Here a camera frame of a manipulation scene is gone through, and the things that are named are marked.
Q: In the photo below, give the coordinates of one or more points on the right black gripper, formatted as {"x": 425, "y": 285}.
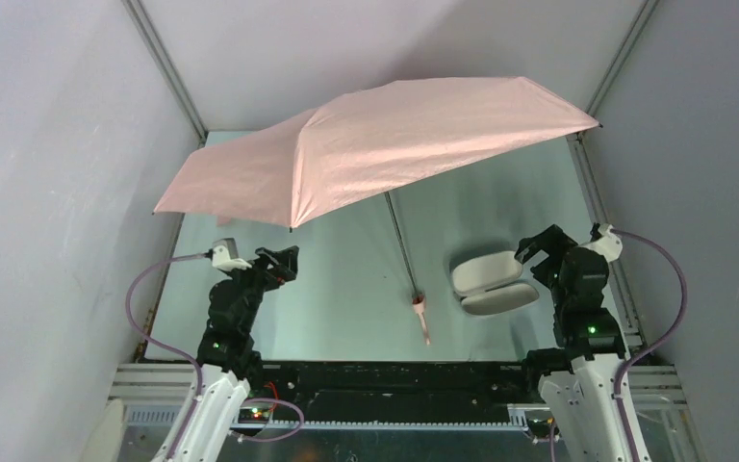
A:
{"x": 546, "y": 251}

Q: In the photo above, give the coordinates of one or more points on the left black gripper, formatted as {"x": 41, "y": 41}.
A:
{"x": 273, "y": 266}

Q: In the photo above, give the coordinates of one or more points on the pink folding umbrella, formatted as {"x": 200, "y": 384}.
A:
{"x": 367, "y": 143}

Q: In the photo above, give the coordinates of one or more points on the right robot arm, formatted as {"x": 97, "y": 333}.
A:
{"x": 583, "y": 380}

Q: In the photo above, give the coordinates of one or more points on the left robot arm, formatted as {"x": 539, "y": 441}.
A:
{"x": 226, "y": 364}

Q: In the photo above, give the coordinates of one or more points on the white oval storage case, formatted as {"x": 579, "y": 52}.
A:
{"x": 492, "y": 284}

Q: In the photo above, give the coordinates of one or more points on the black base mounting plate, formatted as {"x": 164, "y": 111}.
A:
{"x": 406, "y": 392}

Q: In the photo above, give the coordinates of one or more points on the left controller board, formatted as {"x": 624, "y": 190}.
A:
{"x": 254, "y": 416}

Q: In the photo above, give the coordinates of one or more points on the controller board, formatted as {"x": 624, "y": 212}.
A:
{"x": 541, "y": 431}
{"x": 254, "y": 416}

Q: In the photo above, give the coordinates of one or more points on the right controller board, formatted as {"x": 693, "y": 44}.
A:
{"x": 541, "y": 431}

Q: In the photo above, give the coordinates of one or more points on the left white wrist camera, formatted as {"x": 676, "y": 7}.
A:
{"x": 225, "y": 256}

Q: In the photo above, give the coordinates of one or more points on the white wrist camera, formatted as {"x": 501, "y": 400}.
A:
{"x": 605, "y": 242}
{"x": 225, "y": 256}

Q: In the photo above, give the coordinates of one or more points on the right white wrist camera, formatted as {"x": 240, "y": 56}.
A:
{"x": 605, "y": 242}

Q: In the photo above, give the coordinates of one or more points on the aluminium frame rail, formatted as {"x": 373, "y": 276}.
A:
{"x": 154, "y": 392}

